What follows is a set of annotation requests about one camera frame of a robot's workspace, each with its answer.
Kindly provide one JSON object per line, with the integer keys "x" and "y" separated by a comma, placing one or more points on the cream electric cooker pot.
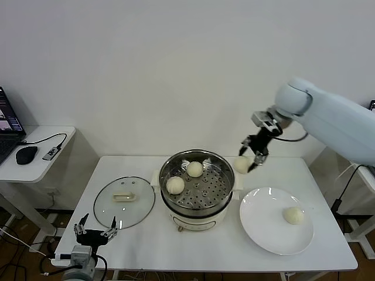
{"x": 199, "y": 221}

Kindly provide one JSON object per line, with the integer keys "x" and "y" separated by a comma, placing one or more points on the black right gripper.
{"x": 260, "y": 142}

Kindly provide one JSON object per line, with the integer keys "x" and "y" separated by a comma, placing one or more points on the grey power strip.
{"x": 56, "y": 219}

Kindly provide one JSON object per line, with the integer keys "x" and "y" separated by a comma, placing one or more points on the white wall socket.
{"x": 53, "y": 193}

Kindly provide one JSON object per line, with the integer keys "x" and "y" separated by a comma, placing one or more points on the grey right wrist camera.
{"x": 263, "y": 120}

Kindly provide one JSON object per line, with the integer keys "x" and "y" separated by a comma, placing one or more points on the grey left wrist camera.
{"x": 81, "y": 254}

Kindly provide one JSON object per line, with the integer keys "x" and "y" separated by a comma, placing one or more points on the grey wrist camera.
{"x": 81, "y": 254}
{"x": 263, "y": 120}

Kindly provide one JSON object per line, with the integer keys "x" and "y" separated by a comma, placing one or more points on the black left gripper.
{"x": 92, "y": 237}

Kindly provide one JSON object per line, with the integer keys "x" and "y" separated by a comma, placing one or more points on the black open laptop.
{"x": 372, "y": 106}
{"x": 8, "y": 123}

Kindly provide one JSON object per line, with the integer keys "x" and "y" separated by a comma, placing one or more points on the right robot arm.
{"x": 331, "y": 117}

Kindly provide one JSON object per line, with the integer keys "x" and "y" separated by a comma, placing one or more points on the glass pot lid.
{"x": 129, "y": 213}

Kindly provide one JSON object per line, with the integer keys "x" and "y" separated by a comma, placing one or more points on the stainless steel steamer basket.
{"x": 211, "y": 187}

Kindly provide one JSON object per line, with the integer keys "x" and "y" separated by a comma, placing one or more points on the black computer mouse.
{"x": 26, "y": 155}

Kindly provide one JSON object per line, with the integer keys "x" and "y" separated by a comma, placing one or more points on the white round plate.
{"x": 263, "y": 228}

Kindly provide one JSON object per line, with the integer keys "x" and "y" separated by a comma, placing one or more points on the white steamed baozi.
{"x": 240, "y": 165}
{"x": 194, "y": 169}
{"x": 175, "y": 185}
{"x": 293, "y": 216}

